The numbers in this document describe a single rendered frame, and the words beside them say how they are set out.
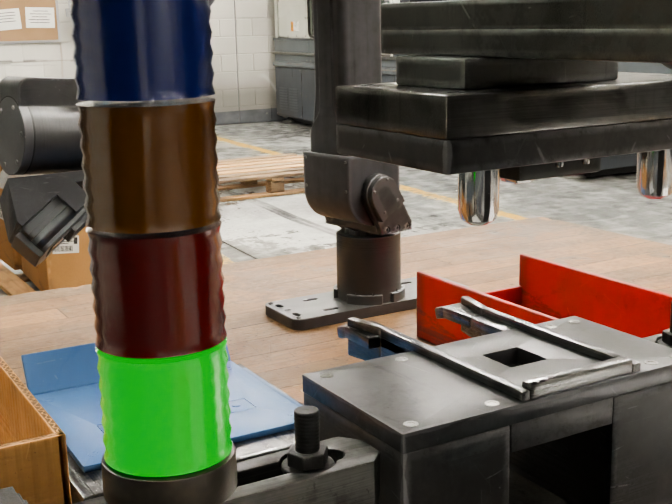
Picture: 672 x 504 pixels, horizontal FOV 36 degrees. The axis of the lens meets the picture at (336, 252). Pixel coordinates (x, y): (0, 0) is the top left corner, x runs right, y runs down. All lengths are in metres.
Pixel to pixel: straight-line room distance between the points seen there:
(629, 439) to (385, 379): 0.14
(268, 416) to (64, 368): 0.16
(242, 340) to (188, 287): 0.63
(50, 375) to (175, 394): 0.47
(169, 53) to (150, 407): 0.10
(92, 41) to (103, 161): 0.03
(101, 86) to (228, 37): 11.77
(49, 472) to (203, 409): 0.27
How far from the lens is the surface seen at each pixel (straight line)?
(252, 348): 0.89
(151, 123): 0.27
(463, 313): 0.68
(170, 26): 0.27
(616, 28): 0.43
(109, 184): 0.28
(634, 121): 0.54
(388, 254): 0.97
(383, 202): 0.93
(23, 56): 11.44
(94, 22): 0.28
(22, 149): 0.76
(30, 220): 0.76
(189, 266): 0.28
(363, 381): 0.55
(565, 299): 0.92
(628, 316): 0.87
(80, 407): 0.72
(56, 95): 0.78
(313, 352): 0.87
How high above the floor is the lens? 1.18
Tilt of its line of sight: 13 degrees down
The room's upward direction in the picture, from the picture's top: 1 degrees counter-clockwise
